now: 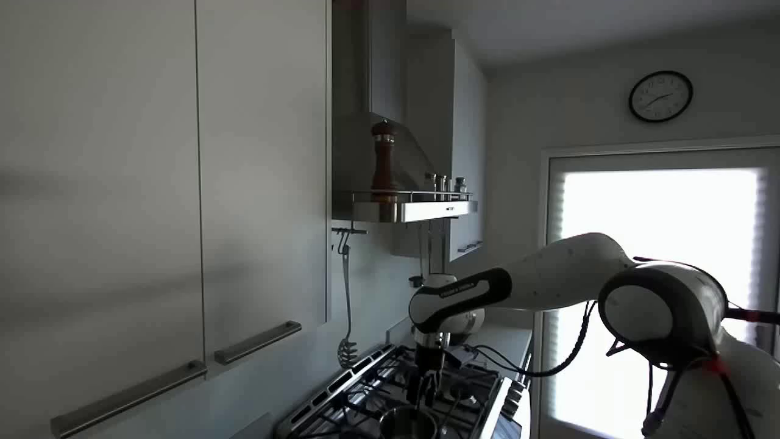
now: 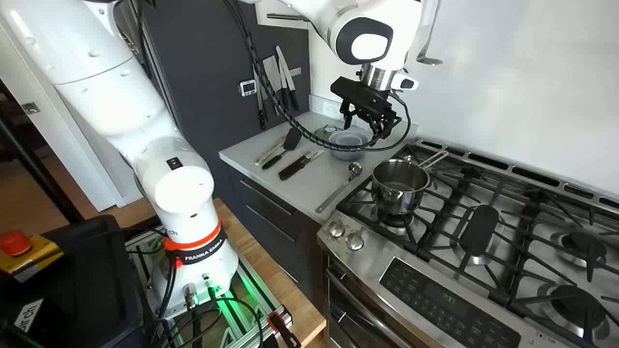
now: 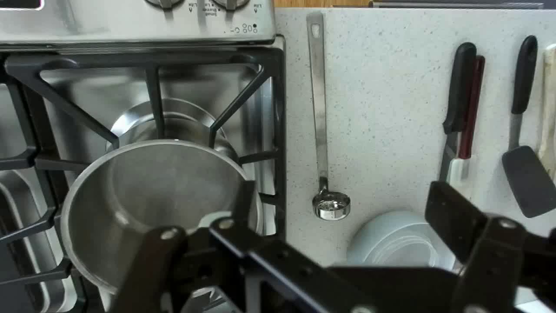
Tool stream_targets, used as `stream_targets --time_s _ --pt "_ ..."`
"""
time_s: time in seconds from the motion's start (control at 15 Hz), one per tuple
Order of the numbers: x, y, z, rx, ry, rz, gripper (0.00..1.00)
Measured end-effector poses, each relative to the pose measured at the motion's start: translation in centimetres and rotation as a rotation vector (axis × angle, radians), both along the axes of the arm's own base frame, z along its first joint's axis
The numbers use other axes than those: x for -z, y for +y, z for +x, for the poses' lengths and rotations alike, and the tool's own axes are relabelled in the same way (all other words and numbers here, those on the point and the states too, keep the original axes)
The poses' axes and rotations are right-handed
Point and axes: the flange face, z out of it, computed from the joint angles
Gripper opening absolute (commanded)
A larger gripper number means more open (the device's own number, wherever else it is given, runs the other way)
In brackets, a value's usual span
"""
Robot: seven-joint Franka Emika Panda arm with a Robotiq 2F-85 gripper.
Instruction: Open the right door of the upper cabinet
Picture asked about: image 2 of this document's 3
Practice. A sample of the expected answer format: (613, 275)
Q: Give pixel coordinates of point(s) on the dark base cabinet with counter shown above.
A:
(270, 219)

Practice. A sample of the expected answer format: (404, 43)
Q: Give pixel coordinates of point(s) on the stainless steel gas stove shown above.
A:
(412, 283)

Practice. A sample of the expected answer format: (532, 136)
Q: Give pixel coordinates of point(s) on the small white wall thermostat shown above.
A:
(247, 87)

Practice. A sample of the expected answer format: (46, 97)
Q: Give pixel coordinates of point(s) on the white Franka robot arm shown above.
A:
(96, 70)

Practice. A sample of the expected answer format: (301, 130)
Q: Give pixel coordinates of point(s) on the steel serving spoon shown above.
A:
(354, 171)

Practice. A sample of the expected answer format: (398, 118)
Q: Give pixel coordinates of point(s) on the black spatula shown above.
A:
(292, 138)

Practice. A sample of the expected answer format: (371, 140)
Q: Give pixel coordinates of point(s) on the white wall outlet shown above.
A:
(327, 109)

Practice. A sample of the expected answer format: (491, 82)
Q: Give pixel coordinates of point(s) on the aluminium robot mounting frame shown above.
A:
(243, 304)

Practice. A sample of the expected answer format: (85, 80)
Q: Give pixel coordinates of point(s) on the small steel saucepan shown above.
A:
(396, 190)

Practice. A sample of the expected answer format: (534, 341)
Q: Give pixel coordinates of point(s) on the grey round bowl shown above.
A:
(348, 151)

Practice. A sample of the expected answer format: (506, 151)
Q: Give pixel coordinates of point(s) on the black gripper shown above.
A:
(363, 99)

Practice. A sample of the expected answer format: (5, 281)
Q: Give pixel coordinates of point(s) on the black controller box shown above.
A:
(83, 283)

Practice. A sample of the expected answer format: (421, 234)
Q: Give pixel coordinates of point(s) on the red emergency stop button box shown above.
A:
(15, 244)

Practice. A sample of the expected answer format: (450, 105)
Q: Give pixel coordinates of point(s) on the steel stove knob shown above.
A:
(356, 242)
(334, 229)

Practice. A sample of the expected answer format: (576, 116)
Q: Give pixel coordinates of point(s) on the round glass lid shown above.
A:
(323, 134)

